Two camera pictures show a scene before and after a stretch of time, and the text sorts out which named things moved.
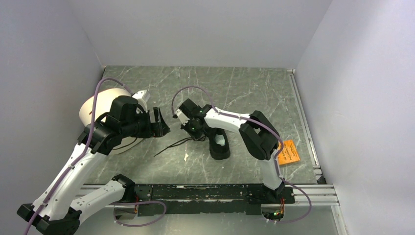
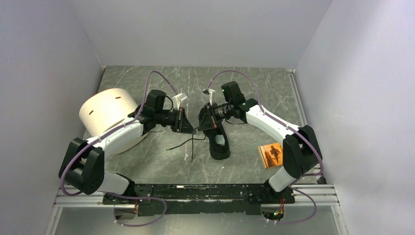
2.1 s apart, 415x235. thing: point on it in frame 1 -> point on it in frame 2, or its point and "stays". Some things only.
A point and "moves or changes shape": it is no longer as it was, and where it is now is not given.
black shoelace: (201, 138) moves or changes shape
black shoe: (219, 144) stays
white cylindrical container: (105, 98) stays
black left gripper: (160, 128) -> (181, 124)
